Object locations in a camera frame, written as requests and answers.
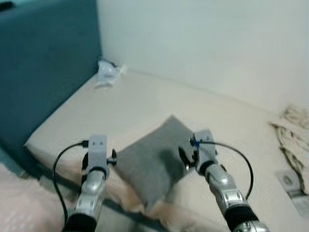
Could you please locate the mattress with cream sheet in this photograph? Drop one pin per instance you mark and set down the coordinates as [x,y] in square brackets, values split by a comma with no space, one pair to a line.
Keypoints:
[145,101]

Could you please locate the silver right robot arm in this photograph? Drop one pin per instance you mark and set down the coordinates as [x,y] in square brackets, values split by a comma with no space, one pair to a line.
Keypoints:
[224,186]

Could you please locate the pink fluffy blanket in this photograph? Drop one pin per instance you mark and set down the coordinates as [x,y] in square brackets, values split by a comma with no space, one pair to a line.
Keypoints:
[19,203]

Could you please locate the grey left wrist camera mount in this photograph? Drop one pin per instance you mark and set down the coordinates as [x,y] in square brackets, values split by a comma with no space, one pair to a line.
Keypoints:
[98,147]

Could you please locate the grey white printed booklet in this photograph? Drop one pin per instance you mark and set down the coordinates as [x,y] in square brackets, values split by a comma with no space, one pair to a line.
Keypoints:
[289,182]

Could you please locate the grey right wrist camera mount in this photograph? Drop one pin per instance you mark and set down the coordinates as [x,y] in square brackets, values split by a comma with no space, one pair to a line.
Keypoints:
[205,147]

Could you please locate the grey fabric pillow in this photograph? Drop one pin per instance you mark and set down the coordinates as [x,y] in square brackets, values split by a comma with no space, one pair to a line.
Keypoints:
[149,164]

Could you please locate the crumpled beige cloth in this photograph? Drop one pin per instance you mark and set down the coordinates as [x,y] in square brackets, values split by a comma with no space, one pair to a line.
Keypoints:
[294,135]

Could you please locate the crumpled clear plastic bag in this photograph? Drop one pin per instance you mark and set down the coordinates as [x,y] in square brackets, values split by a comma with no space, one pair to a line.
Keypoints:
[107,72]

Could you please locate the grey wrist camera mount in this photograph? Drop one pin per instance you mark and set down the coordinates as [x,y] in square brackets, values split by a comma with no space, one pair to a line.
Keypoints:
[98,147]
[205,147]

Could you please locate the teal upholstered headboard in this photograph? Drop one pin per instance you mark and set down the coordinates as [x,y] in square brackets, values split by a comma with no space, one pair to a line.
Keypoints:
[43,63]

